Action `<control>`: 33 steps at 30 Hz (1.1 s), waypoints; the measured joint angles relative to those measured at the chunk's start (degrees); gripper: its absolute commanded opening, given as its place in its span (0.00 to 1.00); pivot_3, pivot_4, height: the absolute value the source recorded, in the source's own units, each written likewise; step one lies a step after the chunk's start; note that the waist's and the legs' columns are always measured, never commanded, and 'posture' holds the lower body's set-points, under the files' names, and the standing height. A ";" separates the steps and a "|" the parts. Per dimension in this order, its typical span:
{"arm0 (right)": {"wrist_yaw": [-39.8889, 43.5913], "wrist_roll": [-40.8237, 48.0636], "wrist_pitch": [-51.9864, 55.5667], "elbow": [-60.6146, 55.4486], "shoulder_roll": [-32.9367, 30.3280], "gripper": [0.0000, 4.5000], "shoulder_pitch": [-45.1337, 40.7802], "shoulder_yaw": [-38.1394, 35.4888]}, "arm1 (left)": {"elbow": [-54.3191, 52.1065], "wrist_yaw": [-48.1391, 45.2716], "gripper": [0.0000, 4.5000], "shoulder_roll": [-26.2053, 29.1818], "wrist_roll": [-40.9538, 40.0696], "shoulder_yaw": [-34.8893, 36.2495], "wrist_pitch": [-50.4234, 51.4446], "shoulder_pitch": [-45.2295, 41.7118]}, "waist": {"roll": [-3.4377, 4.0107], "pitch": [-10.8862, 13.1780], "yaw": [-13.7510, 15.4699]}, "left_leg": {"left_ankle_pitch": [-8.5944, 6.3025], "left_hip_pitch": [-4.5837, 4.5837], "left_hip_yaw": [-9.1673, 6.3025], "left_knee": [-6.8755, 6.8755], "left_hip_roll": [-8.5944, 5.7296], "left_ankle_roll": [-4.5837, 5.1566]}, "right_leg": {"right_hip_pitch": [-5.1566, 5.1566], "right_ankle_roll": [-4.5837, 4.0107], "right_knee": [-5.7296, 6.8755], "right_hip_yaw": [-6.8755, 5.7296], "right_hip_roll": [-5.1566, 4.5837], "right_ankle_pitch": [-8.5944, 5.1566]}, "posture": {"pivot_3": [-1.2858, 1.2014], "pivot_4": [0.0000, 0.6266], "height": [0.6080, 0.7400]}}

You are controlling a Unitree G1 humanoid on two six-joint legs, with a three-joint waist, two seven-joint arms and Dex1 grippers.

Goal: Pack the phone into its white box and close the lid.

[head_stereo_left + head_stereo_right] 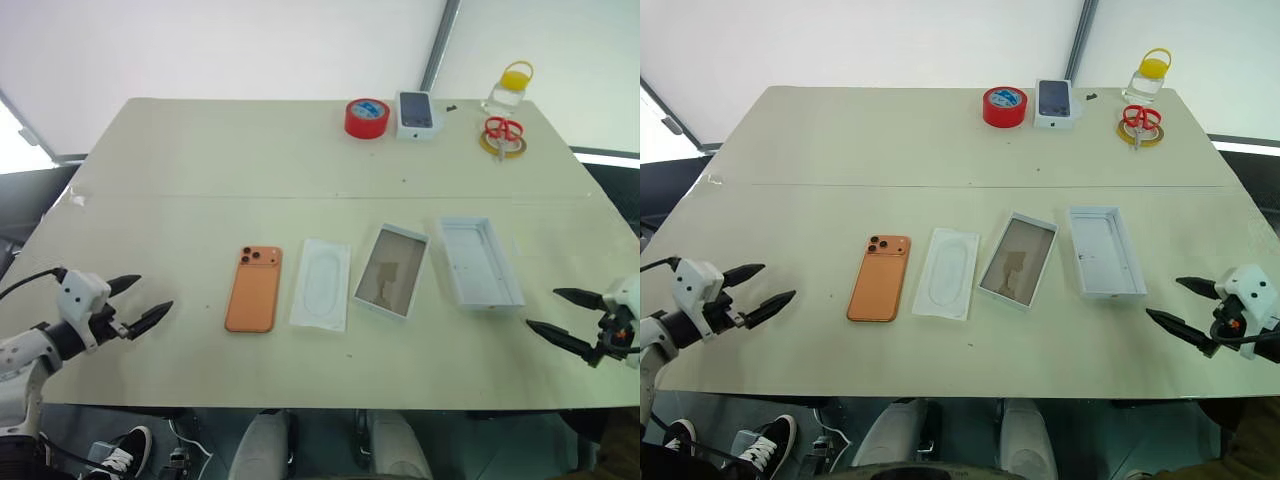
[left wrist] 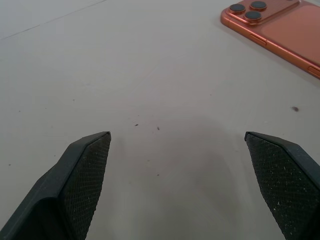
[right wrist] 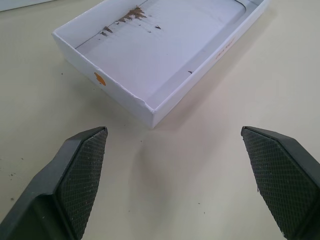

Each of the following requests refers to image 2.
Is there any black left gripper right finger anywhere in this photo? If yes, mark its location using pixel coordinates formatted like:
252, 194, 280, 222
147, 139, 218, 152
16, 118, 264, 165
244, 131, 320, 240

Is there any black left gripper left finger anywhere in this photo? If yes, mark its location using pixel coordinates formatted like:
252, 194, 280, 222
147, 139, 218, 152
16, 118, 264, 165
0, 131, 112, 240

